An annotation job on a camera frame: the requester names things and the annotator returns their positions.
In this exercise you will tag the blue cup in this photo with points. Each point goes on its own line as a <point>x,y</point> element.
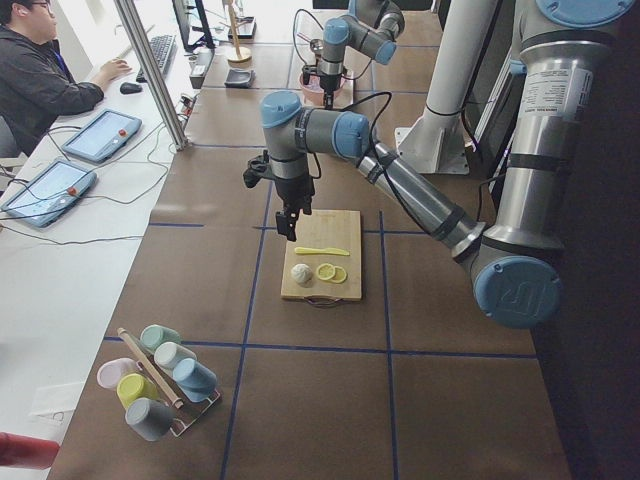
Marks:
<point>195,380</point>

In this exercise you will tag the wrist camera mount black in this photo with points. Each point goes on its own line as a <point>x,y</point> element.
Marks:
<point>310,70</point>
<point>258,168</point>

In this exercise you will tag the pink cup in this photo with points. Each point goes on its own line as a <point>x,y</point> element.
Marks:
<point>110,373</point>

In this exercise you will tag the mint green cup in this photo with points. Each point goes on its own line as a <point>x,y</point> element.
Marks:
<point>153,336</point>

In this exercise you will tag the white cup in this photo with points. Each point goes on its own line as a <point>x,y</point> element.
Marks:
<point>169,354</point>

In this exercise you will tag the black keyboard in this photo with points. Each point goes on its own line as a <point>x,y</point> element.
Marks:
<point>163,48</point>

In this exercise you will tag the folded grey cloth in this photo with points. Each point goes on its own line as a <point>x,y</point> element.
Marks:
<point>239,78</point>

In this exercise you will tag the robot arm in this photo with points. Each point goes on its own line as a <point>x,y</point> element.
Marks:
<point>557,48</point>
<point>370,27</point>

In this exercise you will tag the black computer mouse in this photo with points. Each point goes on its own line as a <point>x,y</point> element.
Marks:
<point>128,88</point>

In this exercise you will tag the wooden mug tree stand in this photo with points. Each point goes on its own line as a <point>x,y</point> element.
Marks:
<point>239,54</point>

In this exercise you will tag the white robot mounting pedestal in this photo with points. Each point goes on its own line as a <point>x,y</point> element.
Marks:
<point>434,144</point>

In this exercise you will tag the yellow cup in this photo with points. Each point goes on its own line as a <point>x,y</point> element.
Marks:
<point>134,386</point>

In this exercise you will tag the yellow plastic knife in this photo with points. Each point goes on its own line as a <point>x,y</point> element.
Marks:
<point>321,251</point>

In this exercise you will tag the seated person dark jacket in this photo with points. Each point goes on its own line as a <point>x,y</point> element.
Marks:
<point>37,87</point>

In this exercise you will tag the pink bowl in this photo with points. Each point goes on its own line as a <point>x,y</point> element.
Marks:
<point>311,89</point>

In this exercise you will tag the grey cup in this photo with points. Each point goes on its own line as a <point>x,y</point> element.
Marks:
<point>150,419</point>

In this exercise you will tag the white garlic bulb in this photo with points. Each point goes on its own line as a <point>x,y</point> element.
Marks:
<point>302,275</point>

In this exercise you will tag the wooden cutting board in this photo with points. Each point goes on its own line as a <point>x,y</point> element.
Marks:
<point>326,228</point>

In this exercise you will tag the teach pendant tablet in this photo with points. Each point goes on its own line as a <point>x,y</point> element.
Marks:
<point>48,196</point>
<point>102,137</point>

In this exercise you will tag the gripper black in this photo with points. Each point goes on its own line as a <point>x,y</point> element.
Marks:
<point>329,84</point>
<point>295,191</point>

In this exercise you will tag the red bottle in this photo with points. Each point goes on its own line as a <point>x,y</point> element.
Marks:
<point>26,452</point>

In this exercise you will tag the lemon slice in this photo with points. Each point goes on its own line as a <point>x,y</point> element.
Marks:
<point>340,275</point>
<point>326,272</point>

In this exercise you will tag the white wire cup rack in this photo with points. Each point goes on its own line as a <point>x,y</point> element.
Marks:
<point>188,406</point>

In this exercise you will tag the aluminium frame post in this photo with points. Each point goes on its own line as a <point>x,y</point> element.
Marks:
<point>139,41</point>

